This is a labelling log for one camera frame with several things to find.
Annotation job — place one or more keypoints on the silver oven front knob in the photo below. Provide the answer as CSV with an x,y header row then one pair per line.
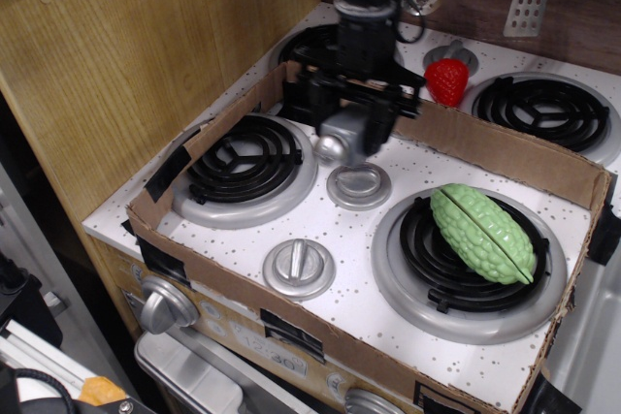
x,y
166,306

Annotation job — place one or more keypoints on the toy oven clock display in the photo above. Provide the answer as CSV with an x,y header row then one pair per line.
x,y
269,350

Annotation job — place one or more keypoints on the back left stove burner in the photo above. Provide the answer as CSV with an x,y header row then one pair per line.
x,y
357,51

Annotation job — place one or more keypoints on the grey pepper shaker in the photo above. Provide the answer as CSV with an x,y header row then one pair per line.
x,y
341,138

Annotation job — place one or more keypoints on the silver middle stovetop knob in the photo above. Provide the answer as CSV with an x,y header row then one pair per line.
x,y
359,188

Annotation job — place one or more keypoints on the hanging silver slotted spatula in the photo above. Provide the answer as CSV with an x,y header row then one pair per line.
x,y
524,18

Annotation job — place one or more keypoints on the front right stove burner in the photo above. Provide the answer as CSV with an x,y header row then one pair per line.
x,y
424,280

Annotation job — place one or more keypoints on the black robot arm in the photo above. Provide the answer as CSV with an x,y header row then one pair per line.
x,y
355,90

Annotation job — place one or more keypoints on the silver front stovetop knob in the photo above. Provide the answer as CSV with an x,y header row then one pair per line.
x,y
299,269

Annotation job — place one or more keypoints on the silver back stovetop knob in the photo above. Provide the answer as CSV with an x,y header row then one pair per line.
x,y
455,50

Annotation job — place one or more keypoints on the back right stove burner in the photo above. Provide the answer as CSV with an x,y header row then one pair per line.
x,y
560,110

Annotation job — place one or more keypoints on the silver oven door handle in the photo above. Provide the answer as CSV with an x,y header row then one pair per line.
x,y
208,378

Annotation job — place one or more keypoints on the front left stove burner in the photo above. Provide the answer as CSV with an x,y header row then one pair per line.
x,y
259,170

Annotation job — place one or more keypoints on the silver stovetop knob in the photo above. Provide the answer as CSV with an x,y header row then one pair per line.
x,y
455,50
359,188
299,269

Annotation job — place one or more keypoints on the red toy strawberry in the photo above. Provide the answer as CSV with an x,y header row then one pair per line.
x,y
446,81

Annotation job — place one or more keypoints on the silver oven knob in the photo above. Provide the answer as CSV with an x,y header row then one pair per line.
x,y
166,306
359,401

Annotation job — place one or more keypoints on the green toy bitter gourd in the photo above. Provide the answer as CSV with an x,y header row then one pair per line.
x,y
483,235

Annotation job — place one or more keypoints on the orange object bottom left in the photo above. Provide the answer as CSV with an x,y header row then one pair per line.
x,y
99,390

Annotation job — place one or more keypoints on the stove burner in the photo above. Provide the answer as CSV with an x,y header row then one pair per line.
x,y
357,51
424,280
259,170
560,110

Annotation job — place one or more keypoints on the brown cardboard tray border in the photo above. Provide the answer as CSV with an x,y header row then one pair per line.
x,y
350,336

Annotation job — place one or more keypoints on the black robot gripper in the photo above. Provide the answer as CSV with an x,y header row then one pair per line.
x,y
324,101

